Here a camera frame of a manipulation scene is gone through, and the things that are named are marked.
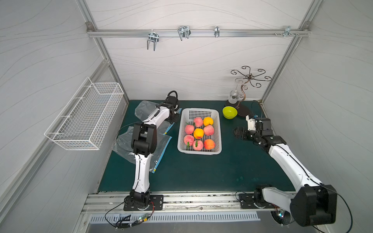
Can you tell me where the clear zip-top bag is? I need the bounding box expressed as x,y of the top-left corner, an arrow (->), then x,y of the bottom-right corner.
135,101 -> 181,135
113,126 -> 172,173

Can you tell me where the orange yellow peach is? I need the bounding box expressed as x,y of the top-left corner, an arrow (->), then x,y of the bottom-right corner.
193,128 -> 205,139

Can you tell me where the orange red peach front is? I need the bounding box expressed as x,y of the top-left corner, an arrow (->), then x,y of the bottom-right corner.
204,139 -> 216,150

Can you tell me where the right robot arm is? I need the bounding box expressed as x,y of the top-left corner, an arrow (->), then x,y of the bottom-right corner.
233,118 -> 338,227

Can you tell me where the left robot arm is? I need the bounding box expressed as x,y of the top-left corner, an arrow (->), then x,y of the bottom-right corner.
127,90 -> 179,210

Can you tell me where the pink peach back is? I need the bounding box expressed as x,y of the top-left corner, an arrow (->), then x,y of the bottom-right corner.
193,117 -> 204,128

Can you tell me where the yellow peach back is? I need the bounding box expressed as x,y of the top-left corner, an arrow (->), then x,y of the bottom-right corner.
203,117 -> 214,127

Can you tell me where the white plastic perforated basket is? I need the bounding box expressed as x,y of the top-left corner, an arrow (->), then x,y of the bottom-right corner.
177,108 -> 222,155

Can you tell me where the brown metal hook stand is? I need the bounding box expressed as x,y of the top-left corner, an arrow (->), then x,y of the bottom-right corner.
225,66 -> 272,117

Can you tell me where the green plastic bowl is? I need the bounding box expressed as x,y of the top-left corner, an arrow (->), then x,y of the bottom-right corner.
222,106 -> 238,119

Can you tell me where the metal double hook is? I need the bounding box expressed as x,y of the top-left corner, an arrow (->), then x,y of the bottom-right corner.
147,32 -> 159,51

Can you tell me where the metal hook centre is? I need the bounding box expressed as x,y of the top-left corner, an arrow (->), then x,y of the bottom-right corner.
177,26 -> 191,41

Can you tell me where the small metal hook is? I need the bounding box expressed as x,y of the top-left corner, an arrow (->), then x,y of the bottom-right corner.
214,26 -> 220,38

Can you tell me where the metal hook right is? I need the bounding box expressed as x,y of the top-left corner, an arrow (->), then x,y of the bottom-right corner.
274,26 -> 300,38

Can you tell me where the white vent strip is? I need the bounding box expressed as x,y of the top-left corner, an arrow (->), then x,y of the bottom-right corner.
89,211 -> 260,224

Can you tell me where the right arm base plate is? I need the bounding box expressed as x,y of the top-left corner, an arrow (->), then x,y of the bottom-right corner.
235,192 -> 277,210

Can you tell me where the white wire wall basket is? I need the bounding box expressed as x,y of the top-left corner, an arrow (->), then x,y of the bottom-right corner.
44,77 -> 124,150

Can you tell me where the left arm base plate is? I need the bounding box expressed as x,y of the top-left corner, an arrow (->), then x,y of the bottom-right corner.
123,195 -> 164,211

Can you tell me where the aluminium top rail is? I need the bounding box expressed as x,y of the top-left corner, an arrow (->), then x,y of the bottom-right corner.
87,28 -> 311,38

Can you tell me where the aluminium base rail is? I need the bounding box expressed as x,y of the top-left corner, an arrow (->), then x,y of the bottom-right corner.
81,191 -> 296,214

